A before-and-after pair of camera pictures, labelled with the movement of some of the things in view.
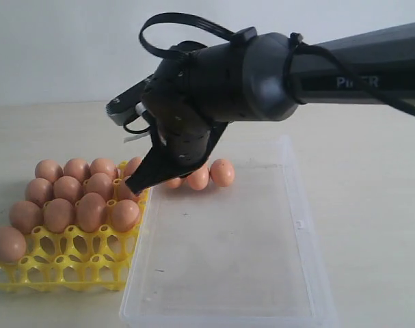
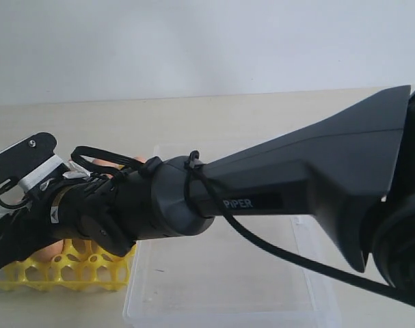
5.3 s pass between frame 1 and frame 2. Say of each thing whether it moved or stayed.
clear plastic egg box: stayed
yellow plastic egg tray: stayed
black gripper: moved
